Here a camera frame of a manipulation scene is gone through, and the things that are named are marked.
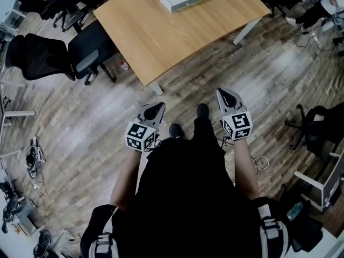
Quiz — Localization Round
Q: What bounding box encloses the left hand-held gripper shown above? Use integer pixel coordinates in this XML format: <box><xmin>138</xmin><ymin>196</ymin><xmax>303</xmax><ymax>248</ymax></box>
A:
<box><xmin>125</xmin><ymin>102</ymin><xmax>166</xmax><ymax>153</ymax></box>

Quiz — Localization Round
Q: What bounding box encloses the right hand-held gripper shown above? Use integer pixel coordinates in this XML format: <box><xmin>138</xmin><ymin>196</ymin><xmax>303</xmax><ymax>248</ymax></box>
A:
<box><xmin>216</xmin><ymin>87</ymin><xmax>253</xmax><ymax>142</ymax></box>

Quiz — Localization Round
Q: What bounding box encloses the grey drawer front with knob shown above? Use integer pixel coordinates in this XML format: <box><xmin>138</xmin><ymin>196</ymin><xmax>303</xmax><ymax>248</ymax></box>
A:
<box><xmin>170</xmin><ymin>0</ymin><xmax>203</xmax><ymax>13</ymax></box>

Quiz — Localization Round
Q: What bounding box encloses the person's right forearm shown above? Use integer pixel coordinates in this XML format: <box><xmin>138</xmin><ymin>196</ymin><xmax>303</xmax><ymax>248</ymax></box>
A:
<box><xmin>231</xmin><ymin>138</ymin><xmax>261</xmax><ymax>200</ymax></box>

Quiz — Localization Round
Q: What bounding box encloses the person's left forearm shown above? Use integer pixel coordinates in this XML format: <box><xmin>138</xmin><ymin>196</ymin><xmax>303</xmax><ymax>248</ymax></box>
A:
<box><xmin>109</xmin><ymin>147</ymin><xmax>142</xmax><ymax>212</ymax></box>

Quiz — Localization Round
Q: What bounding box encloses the white table leg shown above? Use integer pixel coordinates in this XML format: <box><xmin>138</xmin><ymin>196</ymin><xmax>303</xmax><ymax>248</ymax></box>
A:
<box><xmin>232</xmin><ymin>16</ymin><xmax>263</xmax><ymax>46</ymax></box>
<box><xmin>149</xmin><ymin>82</ymin><xmax>164</xmax><ymax>96</ymax></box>

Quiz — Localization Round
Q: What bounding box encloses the person's right black shoe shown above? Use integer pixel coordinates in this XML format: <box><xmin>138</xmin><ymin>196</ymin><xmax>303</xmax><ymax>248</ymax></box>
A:
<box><xmin>197</xmin><ymin>103</ymin><xmax>210</xmax><ymax>119</ymax></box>

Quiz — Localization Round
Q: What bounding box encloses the person's black shoe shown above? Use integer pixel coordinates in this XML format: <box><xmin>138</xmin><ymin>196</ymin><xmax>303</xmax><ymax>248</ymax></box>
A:
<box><xmin>168</xmin><ymin>123</ymin><xmax>185</xmax><ymax>139</ymax></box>
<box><xmin>197</xmin><ymin>103</ymin><xmax>210</xmax><ymax>119</ymax></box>

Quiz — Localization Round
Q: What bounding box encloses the person's left black shoe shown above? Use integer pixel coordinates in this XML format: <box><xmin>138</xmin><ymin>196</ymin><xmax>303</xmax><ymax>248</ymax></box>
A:
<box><xmin>168</xmin><ymin>123</ymin><xmax>185</xmax><ymax>139</ymax></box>

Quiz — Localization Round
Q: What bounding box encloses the person's black clothing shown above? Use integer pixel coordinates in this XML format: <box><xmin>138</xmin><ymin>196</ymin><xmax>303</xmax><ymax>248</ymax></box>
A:
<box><xmin>80</xmin><ymin>116</ymin><xmax>292</xmax><ymax>258</ymax></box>

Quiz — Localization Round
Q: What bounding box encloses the black mesh office chair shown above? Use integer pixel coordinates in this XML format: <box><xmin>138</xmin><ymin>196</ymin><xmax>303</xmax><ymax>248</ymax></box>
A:
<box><xmin>4</xmin><ymin>22</ymin><xmax>118</xmax><ymax>86</ymax></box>

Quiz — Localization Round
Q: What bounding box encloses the black backpack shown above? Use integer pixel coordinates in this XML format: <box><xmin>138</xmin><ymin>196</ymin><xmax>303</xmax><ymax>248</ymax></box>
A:
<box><xmin>284</xmin><ymin>199</ymin><xmax>325</xmax><ymax>254</ymax></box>

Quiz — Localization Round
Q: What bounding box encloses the grey metal stand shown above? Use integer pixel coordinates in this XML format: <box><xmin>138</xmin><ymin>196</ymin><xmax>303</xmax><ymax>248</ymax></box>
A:
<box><xmin>15</xmin><ymin>199</ymin><xmax>40</xmax><ymax>238</ymax></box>

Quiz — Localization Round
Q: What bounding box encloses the black equipment on stand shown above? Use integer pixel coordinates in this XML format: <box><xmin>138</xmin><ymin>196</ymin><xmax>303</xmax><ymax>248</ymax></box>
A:
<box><xmin>1</xmin><ymin>180</ymin><xmax>21</xmax><ymax>234</ymax></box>

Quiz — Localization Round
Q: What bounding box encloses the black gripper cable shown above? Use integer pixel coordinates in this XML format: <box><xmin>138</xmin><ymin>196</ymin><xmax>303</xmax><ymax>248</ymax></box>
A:
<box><xmin>220</xmin><ymin>134</ymin><xmax>233</xmax><ymax>148</ymax></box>
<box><xmin>146</xmin><ymin>138</ymin><xmax>162</xmax><ymax>153</ymax></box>

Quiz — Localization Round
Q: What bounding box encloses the white floor cable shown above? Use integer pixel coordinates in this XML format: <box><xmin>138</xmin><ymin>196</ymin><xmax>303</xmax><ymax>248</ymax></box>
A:
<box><xmin>224</xmin><ymin>150</ymin><xmax>270</xmax><ymax>176</ymax></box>

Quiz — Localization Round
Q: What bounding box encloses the black floor cable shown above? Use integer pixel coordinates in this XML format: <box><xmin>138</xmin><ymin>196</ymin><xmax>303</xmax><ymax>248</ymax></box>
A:
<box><xmin>294</xmin><ymin>31</ymin><xmax>321</xmax><ymax>48</ymax></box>

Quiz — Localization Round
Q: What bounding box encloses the white desk frame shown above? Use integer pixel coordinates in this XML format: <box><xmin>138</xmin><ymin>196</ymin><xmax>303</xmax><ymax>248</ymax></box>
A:
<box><xmin>0</xmin><ymin>78</ymin><xmax>37</xmax><ymax>160</ymax></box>
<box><xmin>293</xmin><ymin>149</ymin><xmax>344</xmax><ymax>213</ymax></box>

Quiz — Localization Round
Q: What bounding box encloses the tangle of floor cables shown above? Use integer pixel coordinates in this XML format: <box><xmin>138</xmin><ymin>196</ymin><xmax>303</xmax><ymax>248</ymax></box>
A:
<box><xmin>24</xmin><ymin>136</ymin><xmax>48</xmax><ymax>197</ymax></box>

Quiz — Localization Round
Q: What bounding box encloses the grey harness strap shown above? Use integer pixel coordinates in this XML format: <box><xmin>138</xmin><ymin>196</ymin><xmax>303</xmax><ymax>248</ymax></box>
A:
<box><xmin>257</xmin><ymin>204</ymin><xmax>290</xmax><ymax>258</ymax></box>
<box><xmin>88</xmin><ymin>231</ymin><xmax>119</xmax><ymax>258</ymax></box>

